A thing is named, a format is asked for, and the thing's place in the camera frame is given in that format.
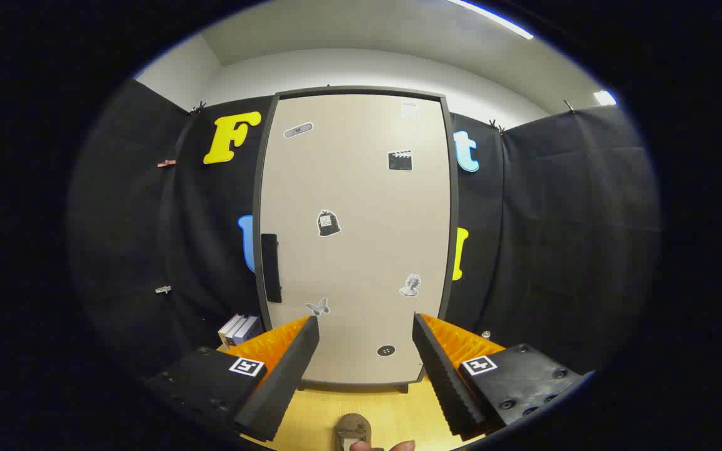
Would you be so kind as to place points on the black clip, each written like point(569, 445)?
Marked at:
point(197, 108)
point(496, 126)
point(568, 105)

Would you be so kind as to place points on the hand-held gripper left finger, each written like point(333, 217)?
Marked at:
point(282, 376)

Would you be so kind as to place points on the grey shoe cabinet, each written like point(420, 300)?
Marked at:
point(455, 219)

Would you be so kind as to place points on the black backdrop cloth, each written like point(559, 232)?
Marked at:
point(555, 219)

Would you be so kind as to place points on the blue book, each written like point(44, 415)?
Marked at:
point(247, 329)

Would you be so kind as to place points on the ceiling strip light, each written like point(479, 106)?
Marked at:
point(492, 19)

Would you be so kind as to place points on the small ceiling light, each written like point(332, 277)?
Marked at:
point(604, 97)

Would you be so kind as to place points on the brown fuzzy shoe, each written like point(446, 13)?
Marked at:
point(351, 426)

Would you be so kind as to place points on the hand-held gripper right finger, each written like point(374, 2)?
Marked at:
point(445, 376)

